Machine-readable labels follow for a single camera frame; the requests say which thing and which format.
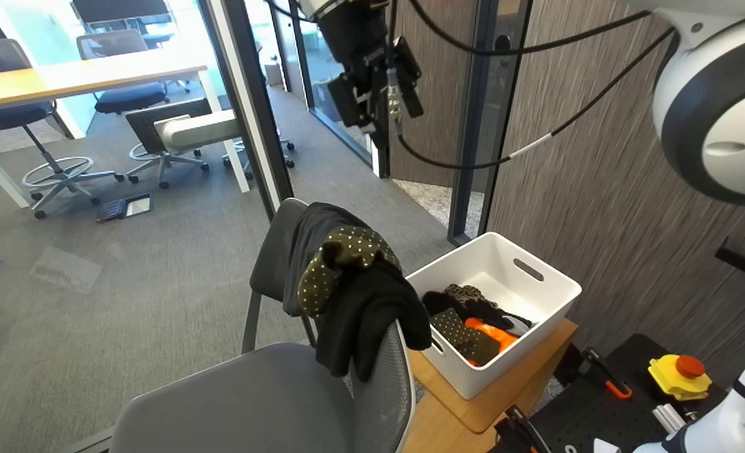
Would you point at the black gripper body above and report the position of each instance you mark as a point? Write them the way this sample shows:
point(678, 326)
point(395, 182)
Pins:
point(371, 61)

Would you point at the olive dotted sock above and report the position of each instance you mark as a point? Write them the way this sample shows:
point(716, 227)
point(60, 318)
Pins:
point(474, 346)
point(327, 258)

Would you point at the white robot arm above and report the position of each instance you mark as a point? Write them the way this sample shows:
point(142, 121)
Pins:
point(698, 109)

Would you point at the grey rolling office chair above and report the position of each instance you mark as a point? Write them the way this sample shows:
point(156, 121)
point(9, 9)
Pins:
point(143, 106)

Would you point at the black garment on backrest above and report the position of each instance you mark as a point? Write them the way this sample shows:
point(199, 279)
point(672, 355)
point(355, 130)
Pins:
point(357, 313)

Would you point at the black sock in bin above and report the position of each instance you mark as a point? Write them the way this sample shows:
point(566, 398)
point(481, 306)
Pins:
point(474, 306)

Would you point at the grey mesh office chair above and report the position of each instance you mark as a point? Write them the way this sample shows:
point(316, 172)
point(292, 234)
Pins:
point(275, 398)

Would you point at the orange item in bin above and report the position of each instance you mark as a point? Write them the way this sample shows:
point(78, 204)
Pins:
point(494, 334)

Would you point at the wooden side table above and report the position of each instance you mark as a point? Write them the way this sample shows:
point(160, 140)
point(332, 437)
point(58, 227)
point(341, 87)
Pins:
point(448, 425)

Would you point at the long white office table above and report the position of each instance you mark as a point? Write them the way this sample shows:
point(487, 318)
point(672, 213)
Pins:
point(98, 73)

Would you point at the yellow red emergency stop button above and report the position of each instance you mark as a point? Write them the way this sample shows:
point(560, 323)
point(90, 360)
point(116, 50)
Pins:
point(679, 377)

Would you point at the orange handled tool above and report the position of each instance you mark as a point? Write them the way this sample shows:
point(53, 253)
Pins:
point(609, 382)

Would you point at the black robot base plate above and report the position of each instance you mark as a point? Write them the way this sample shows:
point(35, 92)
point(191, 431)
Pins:
point(587, 412)

